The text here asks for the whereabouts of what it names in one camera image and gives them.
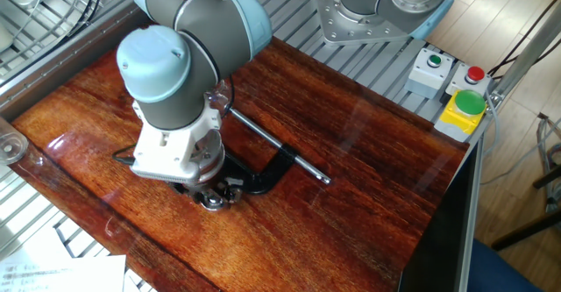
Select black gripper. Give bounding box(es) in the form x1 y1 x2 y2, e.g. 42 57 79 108
169 176 245 204

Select black C-clamp with steel screw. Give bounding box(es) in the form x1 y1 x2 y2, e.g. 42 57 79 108
221 107 333 196

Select white printed paper sheets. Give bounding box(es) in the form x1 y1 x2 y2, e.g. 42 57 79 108
0 254 129 292

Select black table side panel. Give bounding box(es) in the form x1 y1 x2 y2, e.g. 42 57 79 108
397 142 481 292

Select grey box with green button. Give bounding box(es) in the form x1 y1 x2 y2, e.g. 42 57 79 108
403 47 455 101

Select yellow box with green button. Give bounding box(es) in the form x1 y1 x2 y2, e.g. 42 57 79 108
433 89 488 144

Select grey box with red button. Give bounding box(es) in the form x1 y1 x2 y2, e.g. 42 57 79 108
445 62 494 98

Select dark blue chair seat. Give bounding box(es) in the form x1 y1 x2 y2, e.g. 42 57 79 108
465 238 545 292

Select dark chair legs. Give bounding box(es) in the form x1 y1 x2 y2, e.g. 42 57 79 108
490 163 561 252

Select white plastic wrist bracket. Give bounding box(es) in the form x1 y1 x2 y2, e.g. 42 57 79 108
130 101 225 185

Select black cable bundle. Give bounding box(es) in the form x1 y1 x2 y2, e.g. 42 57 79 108
0 0 104 66

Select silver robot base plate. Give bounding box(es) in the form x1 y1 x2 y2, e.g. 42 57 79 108
313 0 423 47

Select grey cable bundle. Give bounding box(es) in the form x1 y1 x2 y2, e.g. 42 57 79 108
536 111 561 215

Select aluminium frame post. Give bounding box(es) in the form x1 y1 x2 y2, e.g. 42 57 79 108
487 2 561 105

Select black cables beside post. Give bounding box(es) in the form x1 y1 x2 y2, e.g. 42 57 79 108
486 0 561 79

